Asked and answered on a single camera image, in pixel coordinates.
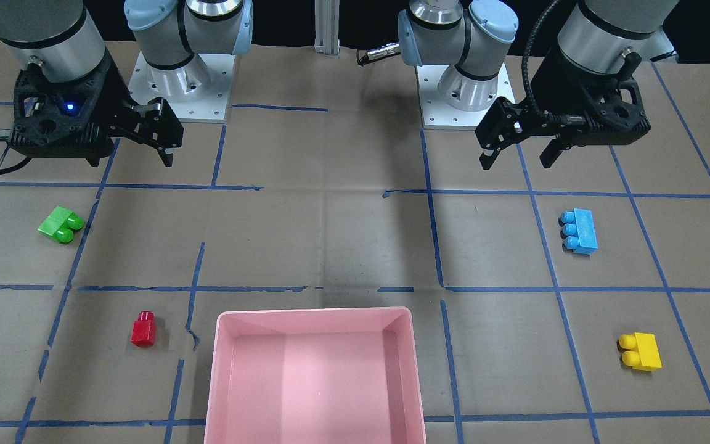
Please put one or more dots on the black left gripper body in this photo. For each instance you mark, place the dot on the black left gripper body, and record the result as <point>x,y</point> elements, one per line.
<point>551,80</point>

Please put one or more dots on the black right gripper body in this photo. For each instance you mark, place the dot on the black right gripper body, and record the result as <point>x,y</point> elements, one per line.
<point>116,94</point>

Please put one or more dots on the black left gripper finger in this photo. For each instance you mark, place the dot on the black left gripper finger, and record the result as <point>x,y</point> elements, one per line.
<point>499,129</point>
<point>554,149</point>

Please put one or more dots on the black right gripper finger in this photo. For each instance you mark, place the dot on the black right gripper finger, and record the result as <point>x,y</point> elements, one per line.
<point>171,130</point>
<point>140,130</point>

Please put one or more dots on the blue toy block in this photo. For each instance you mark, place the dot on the blue toy block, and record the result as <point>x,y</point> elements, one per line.
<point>578,231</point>

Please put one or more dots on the green toy block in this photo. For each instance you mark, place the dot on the green toy block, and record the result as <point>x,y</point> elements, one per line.
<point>61,225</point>

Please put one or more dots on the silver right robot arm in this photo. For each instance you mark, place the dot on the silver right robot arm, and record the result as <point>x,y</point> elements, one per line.
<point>169,33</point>

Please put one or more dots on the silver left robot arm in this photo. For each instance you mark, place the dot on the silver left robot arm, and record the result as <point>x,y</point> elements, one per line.
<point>476,38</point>

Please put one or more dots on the pink plastic box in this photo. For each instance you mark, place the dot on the pink plastic box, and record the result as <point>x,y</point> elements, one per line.
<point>334,375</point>

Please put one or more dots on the red toy block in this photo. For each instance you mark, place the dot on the red toy block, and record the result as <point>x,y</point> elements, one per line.
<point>143,332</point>

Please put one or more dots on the yellow toy block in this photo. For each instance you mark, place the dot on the yellow toy block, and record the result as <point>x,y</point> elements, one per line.
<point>640,351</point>

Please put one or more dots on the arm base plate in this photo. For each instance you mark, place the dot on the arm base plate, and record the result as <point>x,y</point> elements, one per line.
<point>466,98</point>
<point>200,92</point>

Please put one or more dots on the aluminium frame post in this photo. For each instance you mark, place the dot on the aluminium frame post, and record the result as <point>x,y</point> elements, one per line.
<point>326,39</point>

